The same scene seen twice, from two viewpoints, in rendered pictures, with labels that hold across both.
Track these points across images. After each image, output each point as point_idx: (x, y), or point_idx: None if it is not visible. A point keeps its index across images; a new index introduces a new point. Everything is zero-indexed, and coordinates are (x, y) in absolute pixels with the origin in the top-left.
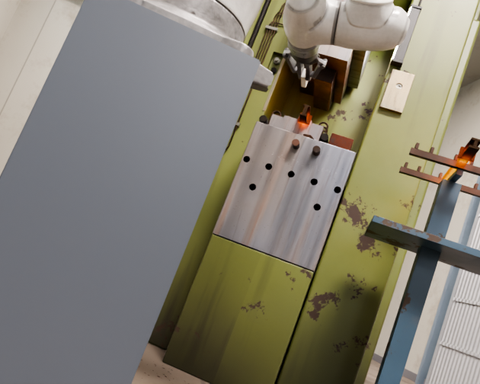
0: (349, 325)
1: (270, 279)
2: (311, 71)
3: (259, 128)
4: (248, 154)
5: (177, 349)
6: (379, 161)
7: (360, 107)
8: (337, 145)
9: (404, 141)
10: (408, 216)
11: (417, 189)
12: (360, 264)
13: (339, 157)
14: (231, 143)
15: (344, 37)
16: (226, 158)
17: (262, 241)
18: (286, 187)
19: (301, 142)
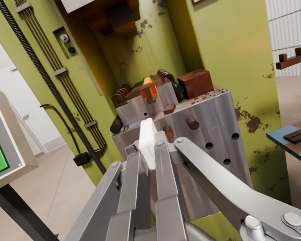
0: (272, 175)
1: (227, 224)
2: (172, 159)
3: (120, 141)
4: None
5: None
6: (226, 57)
7: (154, 6)
8: (197, 89)
9: (237, 19)
10: (275, 82)
11: (272, 54)
12: (257, 140)
13: (216, 108)
14: (104, 137)
15: None
16: (112, 148)
17: (202, 210)
18: None
19: (169, 123)
